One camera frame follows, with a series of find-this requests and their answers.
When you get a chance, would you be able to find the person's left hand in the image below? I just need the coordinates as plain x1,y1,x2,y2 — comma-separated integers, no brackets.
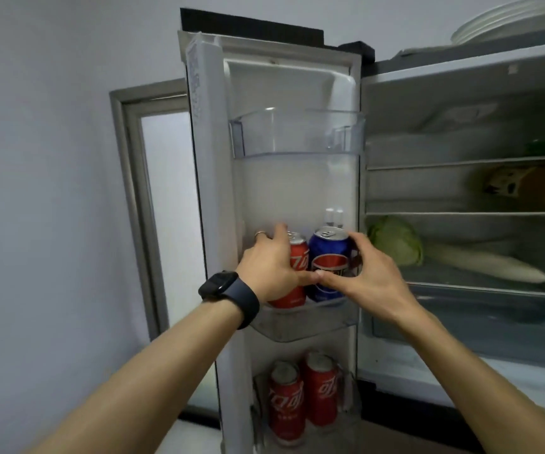
236,224,321,306

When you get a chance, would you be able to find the person's right hand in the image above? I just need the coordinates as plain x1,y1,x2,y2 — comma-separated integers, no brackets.
318,231,421,323

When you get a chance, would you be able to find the red cola can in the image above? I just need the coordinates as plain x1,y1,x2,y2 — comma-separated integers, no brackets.
302,352,341,427
267,360,307,446
268,232,310,309

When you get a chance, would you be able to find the blue cola can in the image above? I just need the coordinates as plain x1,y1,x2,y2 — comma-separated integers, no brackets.
306,225,353,303

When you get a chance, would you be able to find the person's left forearm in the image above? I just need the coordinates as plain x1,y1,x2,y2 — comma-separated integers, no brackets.
29,300,246,454

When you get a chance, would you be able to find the person's right forearm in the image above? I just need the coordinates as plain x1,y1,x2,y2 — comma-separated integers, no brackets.
392,302,545,454

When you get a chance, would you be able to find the clear door shelf bin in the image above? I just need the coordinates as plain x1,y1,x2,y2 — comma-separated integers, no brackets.
228,107,366,160
248,297,361,344
252,366,364,454

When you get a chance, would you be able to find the black smartwatch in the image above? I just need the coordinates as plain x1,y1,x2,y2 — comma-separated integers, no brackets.
198,270,261,331

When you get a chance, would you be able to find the white refrigerator door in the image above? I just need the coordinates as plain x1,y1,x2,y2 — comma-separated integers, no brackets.
177,7,367,454

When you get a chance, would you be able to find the green cabbage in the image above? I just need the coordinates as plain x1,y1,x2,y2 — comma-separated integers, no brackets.
367,215,425,268

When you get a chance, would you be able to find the grey framed room door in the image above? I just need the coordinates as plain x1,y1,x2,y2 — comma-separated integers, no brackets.
109,79,222,423

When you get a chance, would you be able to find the glass refrigerator shelf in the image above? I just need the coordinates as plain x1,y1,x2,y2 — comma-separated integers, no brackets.
366,154,545,172
365,211,545,219

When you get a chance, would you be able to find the white radish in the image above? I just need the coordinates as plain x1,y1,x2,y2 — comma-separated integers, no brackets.
423,243,545,284

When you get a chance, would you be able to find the clear crisper drawer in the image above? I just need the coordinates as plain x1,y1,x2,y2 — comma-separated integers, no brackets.
371,282,545,370

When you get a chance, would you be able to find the open refrigerator body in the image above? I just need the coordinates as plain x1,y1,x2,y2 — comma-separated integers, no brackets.
339,22,545,428

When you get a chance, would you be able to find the yellow food package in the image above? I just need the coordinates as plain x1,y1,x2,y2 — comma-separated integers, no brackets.
482,164,545,207

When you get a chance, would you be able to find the stack of white plates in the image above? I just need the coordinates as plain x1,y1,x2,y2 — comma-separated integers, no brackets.
450,0,545,46

